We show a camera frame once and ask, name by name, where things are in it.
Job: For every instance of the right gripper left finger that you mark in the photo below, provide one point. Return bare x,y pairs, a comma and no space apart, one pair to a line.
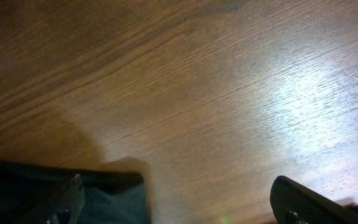
61,203

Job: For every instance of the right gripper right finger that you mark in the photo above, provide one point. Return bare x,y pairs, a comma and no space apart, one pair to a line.
292,202

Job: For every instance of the dark green t-shirt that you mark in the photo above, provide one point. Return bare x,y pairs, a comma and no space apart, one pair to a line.
110,197

